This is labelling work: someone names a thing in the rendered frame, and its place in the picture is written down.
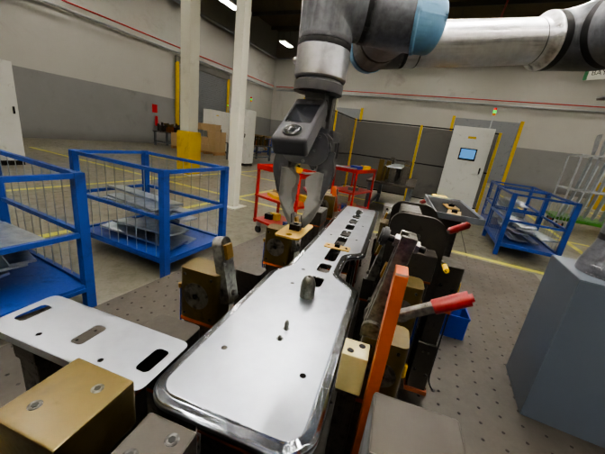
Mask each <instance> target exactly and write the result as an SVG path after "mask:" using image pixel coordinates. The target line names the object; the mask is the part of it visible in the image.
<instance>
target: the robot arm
mask: <svg viewBox="0 0 605 454"><path fill-rule="evenodd" d="M448 13H449V2H448V0H302V13H301V21H300V30H299V38H298V47H297V56H296V57H293V63H294V64H295V71H294V76H295V78H296V79H295V81H294V88H293V90H294V91H295V92H297V93H299V94H302V95H305V99H297V100H296V101H295V103H294V104H293V106H292V108H291V109H290V111H289V112H288V114H287V115H286V117H285V118H284V119H283V120H282V122H281V123H280V125H279V126H278V128H277V129H276V131H275V133H274V134H273V136H272V137H271V141H272V146H273V152H274V153H275V159H274V164H273V172H274V178H275V186H276V191H277V192H278V196H279V200H280V204H281V206H282V210H283V212H284V216H285V219H286V220H287V222H288V223H289V224H290V223H291V222H293V219H294V214H295V211H294V209H293V204H294V201H295V197H296V194H297V187H298V186H297V185H298V184H299V180H300V175H299V174H298V173H297V172H296V170H297V169H296V167H297V166H298V165H299V164H300V163H301V164H306V165H309V166H310V168H311V170H315V169H316V168H317V166H318V168H317V170H316V172H315V173H313V174H312V175H310V176H308V177H307V178H306V180H305V187H306V190H307V197H306V199H305V201H304V203H303V204H304V212H303V214H302V215H301V223H302V228H305V227H306V226H307V225H308V224H309V223H310V222H311V221H312V219H313V218H314V216H315V215H316V213H317V212H318V210H319V208H320V206H321V203H322V201H323V198H324V196H325V194H326V193H327V191H328V189H329V188H330V185H331V183H332V181H333V179H334V177H335V173H336V166H337V160H338V154H339V144H340V138H341V134H340V133H338V132H335V131H333V130H332V124H333V119H334V113H335V107H336V101H337V98H341V97H342V92H343V85H345V84H346V80H347V74H348V63H349V57H350V61H351V63H352V65H353V67H354V68H355V69H356V70H357V71H359V72H361V73H365V74H369V73H375V72H377V71H378V70H380V69H397V68H461V67H493V66H524V68H525V69H527V70H530V71H597V70H603V69H605V0H592V1H590V2H588V3H585V4H583V5H578V6H575V7H572V8H567V9H554V10H549V11H547V12H545V13H543V14H541V15H540V16H539V17H509V18H469V19H447V18H448ZM334 143H335V149H334V152H332V151H333V145H334ZM337 146H338V147H337ZM335 157H336V158H335ZM574 266H575V267H576V268H577V269H579V270H580V271H582V272H583V273H585V274H587V275H589V276H592V277H595V278H598V279H600V280H602V281H605V221H604V223H603V225H602V227H601V229H600V233H599V235H598V237H597V239H596V241H595V242H594V243H593V244H592V245H591V246H590V247H589V248H588V249H587V250H586V251H585V252H584V253H583V254H582V255H581V256H580V257H579V258H578V259H577V260H576V262H575V264H574Z"/></svg>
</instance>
